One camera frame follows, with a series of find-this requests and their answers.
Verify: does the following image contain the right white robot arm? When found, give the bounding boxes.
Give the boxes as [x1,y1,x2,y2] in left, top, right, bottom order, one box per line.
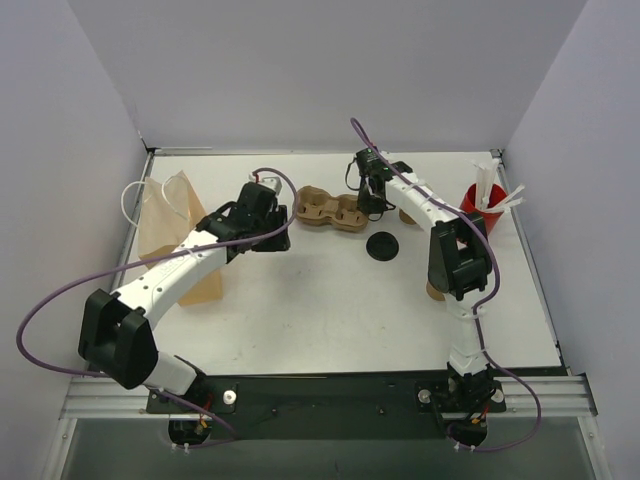
[353,148,492,376]

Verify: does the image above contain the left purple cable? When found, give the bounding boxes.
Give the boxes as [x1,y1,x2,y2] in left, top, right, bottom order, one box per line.
[16,166,299,376]

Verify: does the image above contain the brown paper bag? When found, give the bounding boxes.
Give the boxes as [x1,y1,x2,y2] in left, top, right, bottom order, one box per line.
[136,170,224,307]

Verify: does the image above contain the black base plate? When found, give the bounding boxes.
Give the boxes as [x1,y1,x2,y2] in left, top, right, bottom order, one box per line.
[146,370,506,443]

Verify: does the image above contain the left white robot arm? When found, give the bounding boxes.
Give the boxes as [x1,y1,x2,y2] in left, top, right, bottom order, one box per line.
[78,177,290,412]

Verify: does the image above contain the stack of paper cups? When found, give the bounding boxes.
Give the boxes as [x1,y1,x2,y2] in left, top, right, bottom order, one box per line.
[399,210,420,228]

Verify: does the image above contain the red cylindrical straw holder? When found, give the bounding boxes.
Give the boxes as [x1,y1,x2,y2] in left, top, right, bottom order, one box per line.
[460,184,507,234]

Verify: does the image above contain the brown cardboard cup carrier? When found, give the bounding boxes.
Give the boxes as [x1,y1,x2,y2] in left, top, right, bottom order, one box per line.
[296,185,369,233]

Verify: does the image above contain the brown paper coffee cup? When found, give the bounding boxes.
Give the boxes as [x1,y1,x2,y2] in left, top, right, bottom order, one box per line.
[425,282,445,302]

